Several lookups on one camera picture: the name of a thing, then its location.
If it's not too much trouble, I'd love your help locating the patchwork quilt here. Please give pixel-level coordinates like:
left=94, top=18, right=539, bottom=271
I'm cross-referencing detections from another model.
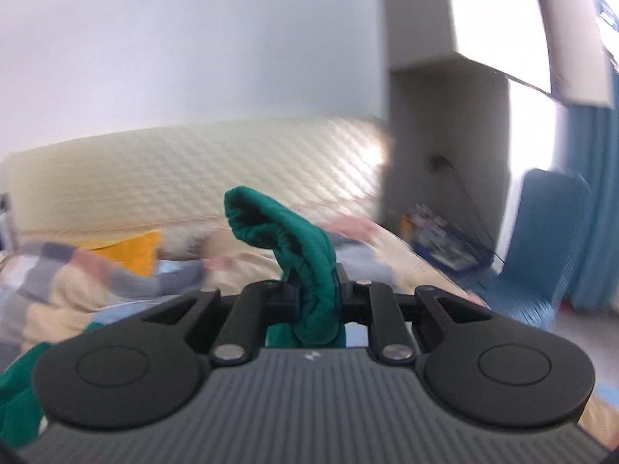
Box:
left=0, top=217, right=619, bottom=445

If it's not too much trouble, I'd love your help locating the blue chair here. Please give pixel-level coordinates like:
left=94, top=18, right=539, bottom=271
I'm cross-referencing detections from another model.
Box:
left=467, top=168, right=593, bottom=332

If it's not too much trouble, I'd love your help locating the bright window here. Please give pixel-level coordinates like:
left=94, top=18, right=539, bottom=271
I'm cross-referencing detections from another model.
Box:
left=445, top=0, right=605, bottom=184

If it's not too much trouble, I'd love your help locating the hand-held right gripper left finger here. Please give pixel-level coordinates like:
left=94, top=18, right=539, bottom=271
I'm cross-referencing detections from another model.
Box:
left=140, top=278, right=296, bottom=365

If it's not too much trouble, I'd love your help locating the green fleece garment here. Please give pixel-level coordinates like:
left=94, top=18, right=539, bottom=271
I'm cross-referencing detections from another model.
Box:
left=0, top=186, right=346, bottom=450

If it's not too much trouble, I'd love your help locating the group of small bottles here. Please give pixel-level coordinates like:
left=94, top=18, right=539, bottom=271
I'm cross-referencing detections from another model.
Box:
left=399, top=205, right=448, bottom=247

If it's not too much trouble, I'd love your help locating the black cable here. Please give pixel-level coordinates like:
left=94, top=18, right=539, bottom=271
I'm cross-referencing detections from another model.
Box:
left=445, top=160, right=504, bottom=263

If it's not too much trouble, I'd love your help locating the yellow cloth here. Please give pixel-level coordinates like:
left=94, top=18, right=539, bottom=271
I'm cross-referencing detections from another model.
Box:
left=80, top=229, right=162, bottom=276

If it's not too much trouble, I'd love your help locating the cream quilted headboard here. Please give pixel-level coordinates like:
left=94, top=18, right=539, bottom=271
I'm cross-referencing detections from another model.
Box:
left=0, top=116, right=392, bottom=247

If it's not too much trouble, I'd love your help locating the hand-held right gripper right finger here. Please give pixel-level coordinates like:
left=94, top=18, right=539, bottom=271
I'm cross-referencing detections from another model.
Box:
left=336, top=263, right=491, bottom=365

